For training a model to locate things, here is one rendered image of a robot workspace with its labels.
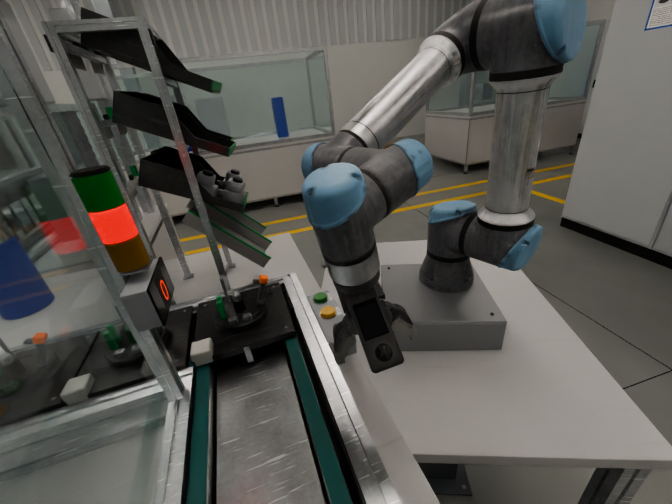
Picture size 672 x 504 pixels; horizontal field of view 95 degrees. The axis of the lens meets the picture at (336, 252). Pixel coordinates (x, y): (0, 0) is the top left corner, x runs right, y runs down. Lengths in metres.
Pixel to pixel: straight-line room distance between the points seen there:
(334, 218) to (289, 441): 0.45
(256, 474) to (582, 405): 0.65
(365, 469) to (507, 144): 0.62
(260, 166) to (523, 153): 4.18
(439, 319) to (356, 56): 9.19
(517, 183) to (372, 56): 9.26
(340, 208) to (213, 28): 9.02
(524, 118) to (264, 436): 0.76
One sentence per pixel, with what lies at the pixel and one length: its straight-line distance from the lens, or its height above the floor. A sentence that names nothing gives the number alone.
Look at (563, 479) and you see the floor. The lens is 1.80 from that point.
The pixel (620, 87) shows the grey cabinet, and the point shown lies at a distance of 3.51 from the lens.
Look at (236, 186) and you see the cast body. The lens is 1.00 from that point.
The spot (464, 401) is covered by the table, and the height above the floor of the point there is 0.86.
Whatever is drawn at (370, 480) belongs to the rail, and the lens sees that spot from 0.57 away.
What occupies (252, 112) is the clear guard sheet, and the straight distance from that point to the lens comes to 4.62.
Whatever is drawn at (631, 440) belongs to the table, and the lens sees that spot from 0.85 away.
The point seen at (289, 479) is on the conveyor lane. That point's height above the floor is 0.92.
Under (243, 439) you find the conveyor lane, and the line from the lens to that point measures 0.70.
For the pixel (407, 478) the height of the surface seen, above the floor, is 0.86.
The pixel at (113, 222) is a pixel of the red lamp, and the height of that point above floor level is 1.34.
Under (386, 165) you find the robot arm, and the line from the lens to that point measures 0.41.
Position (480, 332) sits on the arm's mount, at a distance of 0.85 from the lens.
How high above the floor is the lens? 1.48
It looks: 28 degrees down
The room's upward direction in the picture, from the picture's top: 7 degrees counter-clockwise
